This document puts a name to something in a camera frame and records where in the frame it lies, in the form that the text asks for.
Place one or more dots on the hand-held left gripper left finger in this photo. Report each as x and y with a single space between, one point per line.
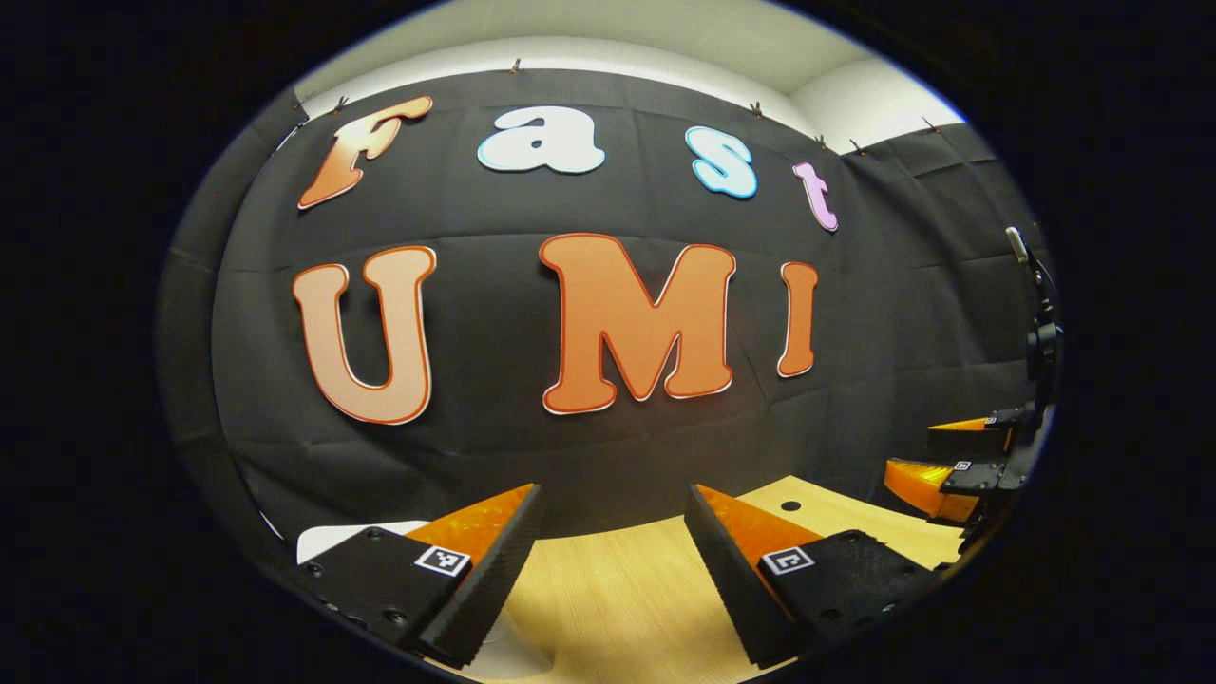
484 589

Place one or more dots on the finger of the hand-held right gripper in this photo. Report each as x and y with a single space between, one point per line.
969 442
917 480

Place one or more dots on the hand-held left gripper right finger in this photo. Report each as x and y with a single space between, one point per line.
727 589

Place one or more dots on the white desktop garbage bin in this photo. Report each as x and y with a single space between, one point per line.
328 541

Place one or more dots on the wooden desktop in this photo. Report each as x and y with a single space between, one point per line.
617 589

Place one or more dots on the dark grey creased side cloth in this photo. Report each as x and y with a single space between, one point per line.
190 332
950 285

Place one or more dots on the black backdrop cloth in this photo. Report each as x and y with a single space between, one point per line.
494 218

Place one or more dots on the row of small cloth clips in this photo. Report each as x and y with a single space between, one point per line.
514 67

